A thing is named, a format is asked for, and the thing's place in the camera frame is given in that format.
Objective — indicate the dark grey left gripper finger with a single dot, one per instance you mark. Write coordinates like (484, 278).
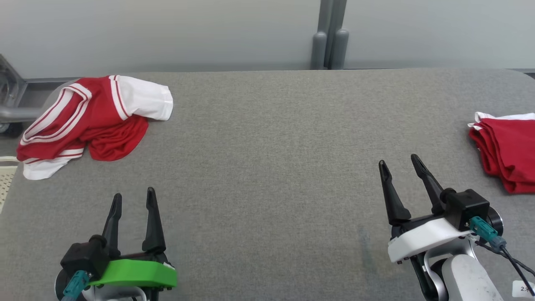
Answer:
(153, 230)
(113, 225)

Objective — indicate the white perforated laundry basket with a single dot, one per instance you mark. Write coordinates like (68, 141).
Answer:
(6, 184)

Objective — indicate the red garment with white trim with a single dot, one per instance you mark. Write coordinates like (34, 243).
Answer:
(510, 146)

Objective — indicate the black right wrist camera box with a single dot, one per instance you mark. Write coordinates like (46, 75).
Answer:
(466, 207)

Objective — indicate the white band right gripper body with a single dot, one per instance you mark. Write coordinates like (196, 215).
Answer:
(422, 240)

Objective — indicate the grey vertical post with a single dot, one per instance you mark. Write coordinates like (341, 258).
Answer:
(330, 42)

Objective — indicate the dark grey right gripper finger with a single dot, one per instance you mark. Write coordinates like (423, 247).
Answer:
(395, 205)
(430, 188)

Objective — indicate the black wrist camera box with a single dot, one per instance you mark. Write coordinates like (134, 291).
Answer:
(466, 207)
(83, 257)

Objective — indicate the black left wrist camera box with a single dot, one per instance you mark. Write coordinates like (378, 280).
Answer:
(83, 257)

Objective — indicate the red white striped jersey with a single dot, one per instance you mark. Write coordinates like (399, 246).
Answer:
(96, 113)

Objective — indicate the green band left gripper body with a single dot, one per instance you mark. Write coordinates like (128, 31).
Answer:
(133, 274)

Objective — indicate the grey metal trolley frame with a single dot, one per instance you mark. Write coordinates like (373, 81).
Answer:
(12, 113)

